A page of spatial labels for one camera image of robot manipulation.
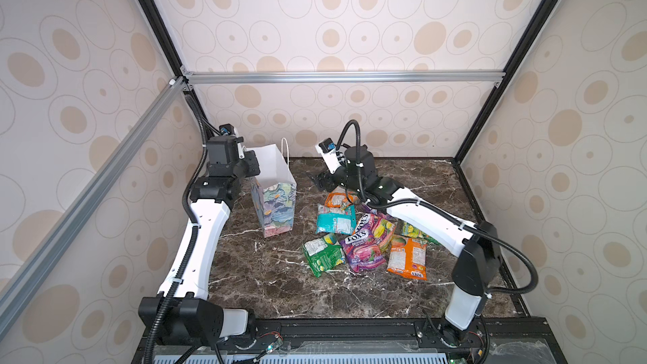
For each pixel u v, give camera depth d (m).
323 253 0.87
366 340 0.73
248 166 0.67
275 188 0.77
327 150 0.65
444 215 0.50
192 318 0.38
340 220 0.96
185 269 0.41
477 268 0.45
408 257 0.87
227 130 0.62
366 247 0.87
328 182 0.69
